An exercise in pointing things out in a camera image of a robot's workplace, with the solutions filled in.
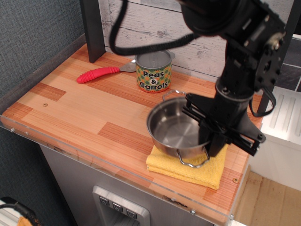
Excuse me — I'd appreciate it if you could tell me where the white toy sink unit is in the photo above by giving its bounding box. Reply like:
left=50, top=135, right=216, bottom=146
left=248, top=34, right=301, bottom=192

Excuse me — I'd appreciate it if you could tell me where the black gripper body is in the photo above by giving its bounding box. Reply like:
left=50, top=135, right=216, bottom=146
left=183, top=79, right=266, bottom=156

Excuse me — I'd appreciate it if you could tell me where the peas and carrots can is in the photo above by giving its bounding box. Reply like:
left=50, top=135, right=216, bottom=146
left=135, top=50, right=175, bottom=93

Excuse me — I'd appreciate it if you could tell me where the stainless steel pot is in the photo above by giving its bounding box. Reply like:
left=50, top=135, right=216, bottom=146
left=146, top=90, right=210, bottom=169

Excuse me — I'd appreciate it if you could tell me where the dark left shelf post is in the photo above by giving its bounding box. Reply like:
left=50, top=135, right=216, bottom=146
left=79, top=0, right=106, bottom=63

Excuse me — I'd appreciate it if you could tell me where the black orange object corner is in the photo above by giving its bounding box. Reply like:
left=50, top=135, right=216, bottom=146
left=0, top=197, right=44, bottom=226

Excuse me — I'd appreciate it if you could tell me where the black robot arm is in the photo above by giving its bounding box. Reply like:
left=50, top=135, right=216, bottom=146
left=180, top=0, right=286, bottom=157

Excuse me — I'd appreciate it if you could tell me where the silver dispenser panel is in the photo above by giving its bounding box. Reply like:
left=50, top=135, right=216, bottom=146
left=92, top=186, right=151, bottom=226

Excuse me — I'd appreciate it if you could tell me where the clear acrylic edge guard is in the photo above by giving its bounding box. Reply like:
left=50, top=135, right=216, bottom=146
left=1, top=110, right=249, bottom=226

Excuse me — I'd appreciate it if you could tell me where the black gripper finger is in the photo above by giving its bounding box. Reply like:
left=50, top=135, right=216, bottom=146
left=205, top=132, right=231, bottom=157
left=198, top=121, right=213, bottom=144

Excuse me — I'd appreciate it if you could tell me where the yellow folded cloth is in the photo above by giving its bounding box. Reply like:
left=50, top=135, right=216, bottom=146
left=146, top=145, right=228, bottom=190

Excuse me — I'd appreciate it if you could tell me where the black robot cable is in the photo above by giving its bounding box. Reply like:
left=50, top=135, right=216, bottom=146
left=109, top=0, right=277, bottom=117

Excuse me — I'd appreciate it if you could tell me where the red handled spatula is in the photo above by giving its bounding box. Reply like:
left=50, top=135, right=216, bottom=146
left=76, top=60, right=136, bottom=83

